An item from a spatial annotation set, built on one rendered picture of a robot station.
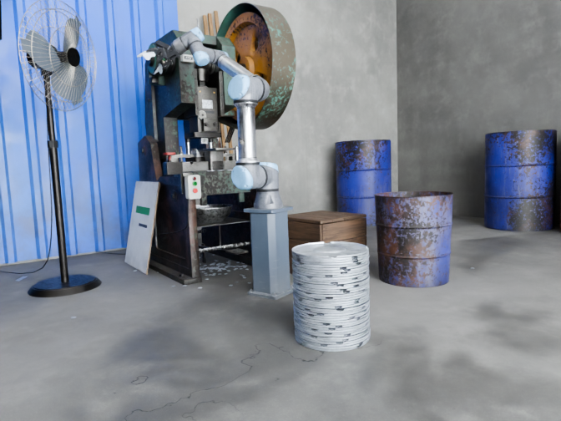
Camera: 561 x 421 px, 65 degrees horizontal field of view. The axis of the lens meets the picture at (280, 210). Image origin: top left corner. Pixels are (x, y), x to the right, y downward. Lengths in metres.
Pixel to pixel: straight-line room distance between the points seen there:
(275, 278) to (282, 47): 1.44
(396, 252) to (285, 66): 1.32
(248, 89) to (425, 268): 1.27
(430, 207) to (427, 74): 3.54
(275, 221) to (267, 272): 0.26
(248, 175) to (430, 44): 4.07
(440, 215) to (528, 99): 2.87
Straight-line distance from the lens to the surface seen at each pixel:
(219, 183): 2.75
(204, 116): 2.89
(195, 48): 2.45
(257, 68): 3.11
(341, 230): 2.58
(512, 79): 5.22
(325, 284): 1.58
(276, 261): 2.23
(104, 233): 3.93
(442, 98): 5.61
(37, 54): 2.69
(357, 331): 1.67
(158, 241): 3.17
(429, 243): 2.41
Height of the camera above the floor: 0.67
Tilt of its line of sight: 6 degrees down
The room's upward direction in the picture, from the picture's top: 2 degrees counter-clockwise
